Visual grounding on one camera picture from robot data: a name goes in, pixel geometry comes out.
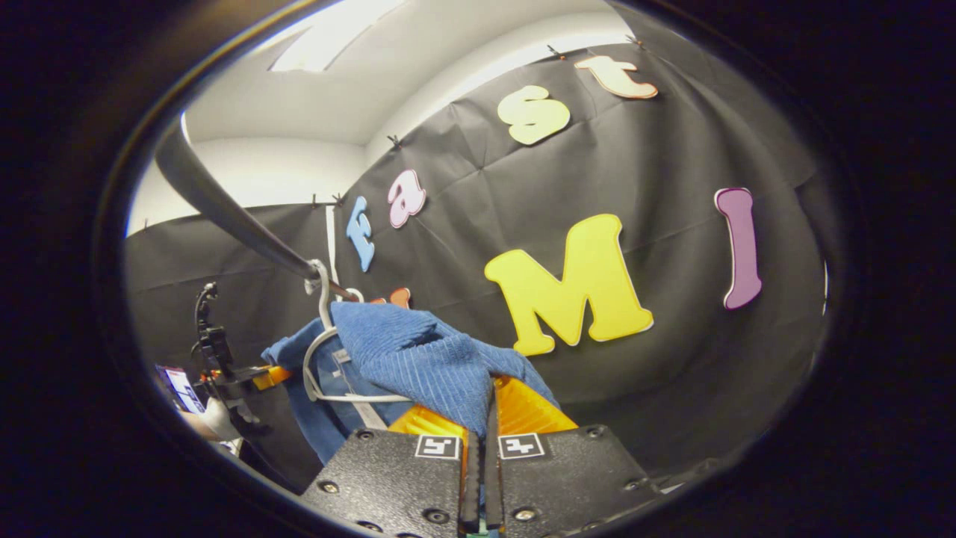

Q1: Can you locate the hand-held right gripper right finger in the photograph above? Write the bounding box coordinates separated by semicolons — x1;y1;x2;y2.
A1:
484;374;663;536

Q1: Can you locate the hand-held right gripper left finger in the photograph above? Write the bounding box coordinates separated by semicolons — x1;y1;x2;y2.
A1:
301;403;482;537

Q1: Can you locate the white hanger with hook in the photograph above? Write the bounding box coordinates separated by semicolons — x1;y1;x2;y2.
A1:
302;259;413;405

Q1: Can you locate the blue jacket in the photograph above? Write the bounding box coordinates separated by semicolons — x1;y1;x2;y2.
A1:
261;301;561;464

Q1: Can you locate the black clothes rack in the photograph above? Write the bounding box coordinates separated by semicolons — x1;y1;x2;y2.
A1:
155;123;361;303

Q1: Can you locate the black backdrop cloth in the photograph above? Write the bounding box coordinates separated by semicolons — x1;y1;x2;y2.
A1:
123;34;830;494

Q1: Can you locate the large ceiling light panel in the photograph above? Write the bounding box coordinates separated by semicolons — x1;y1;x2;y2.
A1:
267;0;409;74

